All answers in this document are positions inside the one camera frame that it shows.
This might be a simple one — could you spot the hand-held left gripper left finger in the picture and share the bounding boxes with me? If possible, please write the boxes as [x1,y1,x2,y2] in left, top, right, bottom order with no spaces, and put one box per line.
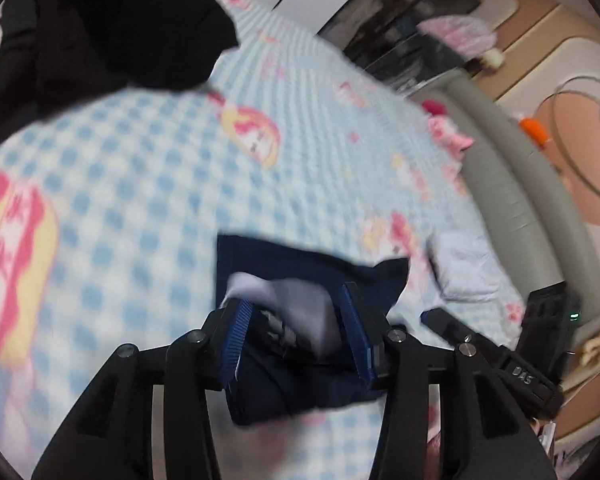
[30,299,255,480]

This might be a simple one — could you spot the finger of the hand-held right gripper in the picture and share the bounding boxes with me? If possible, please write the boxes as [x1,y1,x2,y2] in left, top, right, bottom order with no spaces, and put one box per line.
[420,308,486,358]

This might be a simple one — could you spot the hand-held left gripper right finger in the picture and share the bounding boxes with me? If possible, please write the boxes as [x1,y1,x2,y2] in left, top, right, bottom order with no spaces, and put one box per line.
[341,281,558,480]

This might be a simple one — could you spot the navy striped shorts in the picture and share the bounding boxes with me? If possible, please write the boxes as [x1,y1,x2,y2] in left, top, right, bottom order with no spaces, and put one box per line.
[216,232,412,427]

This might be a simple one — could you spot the black clothes pile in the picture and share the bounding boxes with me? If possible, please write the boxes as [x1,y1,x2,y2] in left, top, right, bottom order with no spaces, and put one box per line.
[0,0,240,133]

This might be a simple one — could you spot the folded light blue garment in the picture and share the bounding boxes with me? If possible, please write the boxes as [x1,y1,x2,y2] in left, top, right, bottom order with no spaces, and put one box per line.
[427,232,506,303]

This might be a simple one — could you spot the grey padded headboard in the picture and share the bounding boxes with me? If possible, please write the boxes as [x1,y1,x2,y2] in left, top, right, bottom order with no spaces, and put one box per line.
[410,72,600,356]

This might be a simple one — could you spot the blue checked printed blanket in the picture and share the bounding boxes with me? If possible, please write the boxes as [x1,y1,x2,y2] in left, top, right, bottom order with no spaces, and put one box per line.
[0,0,528,480]

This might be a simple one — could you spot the pink plush toy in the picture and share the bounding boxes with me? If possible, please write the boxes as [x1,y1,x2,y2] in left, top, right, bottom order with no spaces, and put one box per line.
[426,115,473,161]

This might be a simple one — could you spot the orange plush toy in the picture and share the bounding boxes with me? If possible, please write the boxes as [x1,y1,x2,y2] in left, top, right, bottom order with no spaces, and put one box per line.
[519,116,553,148]

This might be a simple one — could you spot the cream plush toy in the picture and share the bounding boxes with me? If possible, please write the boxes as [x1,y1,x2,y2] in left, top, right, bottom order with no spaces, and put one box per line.
[480,47,506,71]

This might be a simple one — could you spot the pink printed umbrella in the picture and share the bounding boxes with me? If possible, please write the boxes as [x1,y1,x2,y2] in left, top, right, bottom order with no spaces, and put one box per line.
[417,14,498,56]

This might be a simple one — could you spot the dark glass cabinet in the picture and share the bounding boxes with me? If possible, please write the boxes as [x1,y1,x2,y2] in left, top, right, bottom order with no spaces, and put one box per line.
[317,0,483,98]

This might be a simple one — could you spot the round peach wall decor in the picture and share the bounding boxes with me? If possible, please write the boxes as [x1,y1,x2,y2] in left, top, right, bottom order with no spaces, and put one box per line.
[535,75,600,226]

